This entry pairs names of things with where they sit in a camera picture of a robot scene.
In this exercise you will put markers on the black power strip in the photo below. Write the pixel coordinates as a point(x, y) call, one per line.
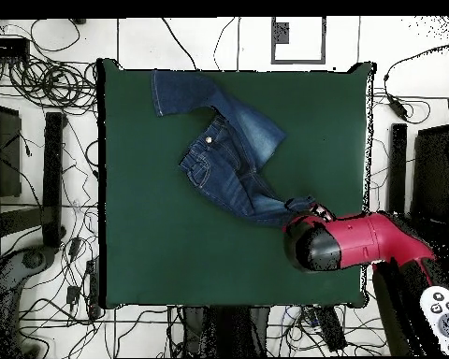
point(331, 329)
point(93, 288)

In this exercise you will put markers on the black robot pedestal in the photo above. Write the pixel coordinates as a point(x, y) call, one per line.
point(224, 329)

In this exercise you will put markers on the dark green table cloth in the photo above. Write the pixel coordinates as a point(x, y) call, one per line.
point(153, 243)

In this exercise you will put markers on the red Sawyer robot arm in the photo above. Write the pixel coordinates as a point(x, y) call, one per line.
point(359, 239)

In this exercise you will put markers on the black power adapter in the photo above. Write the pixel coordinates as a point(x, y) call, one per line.
point(398, 105)

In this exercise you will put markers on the grey square frame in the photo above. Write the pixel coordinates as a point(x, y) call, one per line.
point(298, 60)

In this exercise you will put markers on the black case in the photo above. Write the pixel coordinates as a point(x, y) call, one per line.
point(3, 153)
point(432, 172)

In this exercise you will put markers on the black flat box device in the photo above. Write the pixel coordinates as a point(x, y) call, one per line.
point(5, 46)

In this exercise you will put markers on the black metal bar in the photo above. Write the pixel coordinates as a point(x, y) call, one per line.
point(396, 168)
point(53, 179)

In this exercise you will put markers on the small black plug adapter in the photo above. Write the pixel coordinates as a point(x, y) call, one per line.
point(73, 294)

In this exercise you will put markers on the blue denim jeans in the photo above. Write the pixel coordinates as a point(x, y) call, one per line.
point(217, 168)

